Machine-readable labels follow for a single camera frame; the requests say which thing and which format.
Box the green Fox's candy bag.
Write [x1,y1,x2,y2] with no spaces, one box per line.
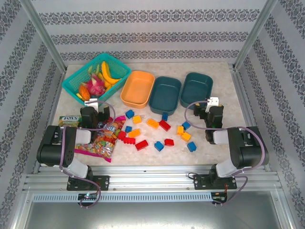
[59,115,81,127]

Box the dark teal plastic container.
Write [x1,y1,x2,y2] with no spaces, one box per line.
[180,72,214,111]
[148,75,183,117]

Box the colourful pink candy bag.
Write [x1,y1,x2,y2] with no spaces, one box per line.
[74,115,126,163]

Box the orange toy fruit half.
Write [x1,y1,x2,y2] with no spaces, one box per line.
[78,85,92,100]

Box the pink toy dragon fruit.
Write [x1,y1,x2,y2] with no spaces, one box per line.
[85,73,107,97]

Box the small toy banana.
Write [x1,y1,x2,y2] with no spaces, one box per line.
[98,73,114,88]

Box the orange plastic container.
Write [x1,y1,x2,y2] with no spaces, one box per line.
[120,70,155,110]

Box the teal plastic basket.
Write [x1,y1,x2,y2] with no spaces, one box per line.
[61,52,132,105]

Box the large toy banana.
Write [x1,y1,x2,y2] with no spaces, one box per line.
[101,61,122,84]

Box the grey metal bottom panel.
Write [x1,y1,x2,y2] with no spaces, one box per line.
[22,202,290,229]

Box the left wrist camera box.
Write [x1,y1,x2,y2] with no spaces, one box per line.
[84,98,100,112]

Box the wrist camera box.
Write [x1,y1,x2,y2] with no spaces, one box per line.
[204,96,220,113]
[84,98,100,112]

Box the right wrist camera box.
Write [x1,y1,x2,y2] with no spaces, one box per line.
[204,96,220,113]

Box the aluminium side rail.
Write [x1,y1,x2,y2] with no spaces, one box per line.
[32,71,68,174]
[229,63,272,172]

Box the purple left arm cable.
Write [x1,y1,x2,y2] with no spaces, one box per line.
[58,100,117,209]

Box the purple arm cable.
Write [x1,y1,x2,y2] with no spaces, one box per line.
[184,101,266,208]
[58,100,117,209]

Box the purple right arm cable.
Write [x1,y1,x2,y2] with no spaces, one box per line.
[184,101,266,208]

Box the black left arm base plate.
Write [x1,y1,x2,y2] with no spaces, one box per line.
[66,176,110,191]

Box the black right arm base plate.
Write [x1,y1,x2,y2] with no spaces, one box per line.
[193,174,238,190]

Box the aluminium mounting rail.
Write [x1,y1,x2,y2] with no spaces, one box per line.
[22,166,283,192]

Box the slotted grey cable duct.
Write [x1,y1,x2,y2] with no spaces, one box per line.
[32,192,213,203]

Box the aluminium frame post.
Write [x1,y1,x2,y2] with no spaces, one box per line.
[233,0,279,70]
[20,0,68,73]

